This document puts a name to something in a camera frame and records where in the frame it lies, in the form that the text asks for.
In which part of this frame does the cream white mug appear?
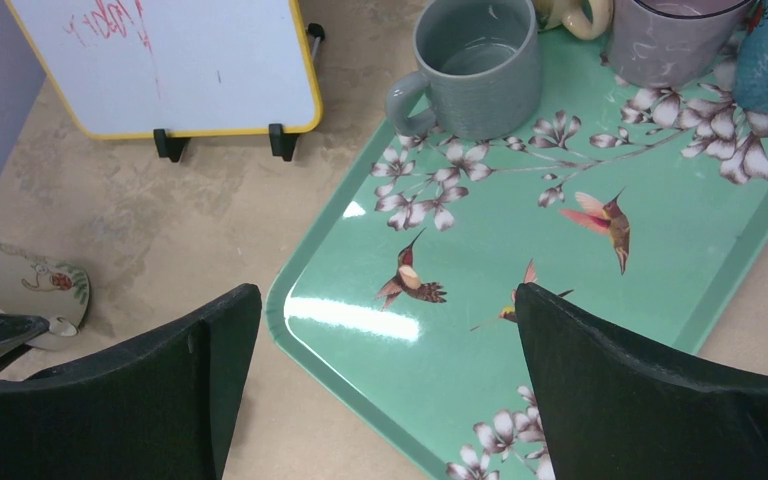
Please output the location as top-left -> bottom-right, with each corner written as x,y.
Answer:
0,242 -> 91,351

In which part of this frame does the beige brown mug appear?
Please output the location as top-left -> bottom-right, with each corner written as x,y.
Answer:
533,0 -> 614,40

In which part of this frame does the green floral tray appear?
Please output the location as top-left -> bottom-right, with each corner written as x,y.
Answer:
265,31 -> 768,479

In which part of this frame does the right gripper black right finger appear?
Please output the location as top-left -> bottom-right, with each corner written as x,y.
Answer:
515,283 -> 768,479

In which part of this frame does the white whiteboard yellow frame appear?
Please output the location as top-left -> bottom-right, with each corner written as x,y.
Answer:
8,1 -> 324,161

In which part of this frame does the grey mug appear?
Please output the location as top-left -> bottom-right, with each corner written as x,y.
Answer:
385,1 -> 542,140

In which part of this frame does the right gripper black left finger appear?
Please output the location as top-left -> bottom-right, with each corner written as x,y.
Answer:
0,284 -> 262,479

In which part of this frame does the mauve purple mug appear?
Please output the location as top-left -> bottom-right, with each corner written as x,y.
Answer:
606,0 -> 754,88

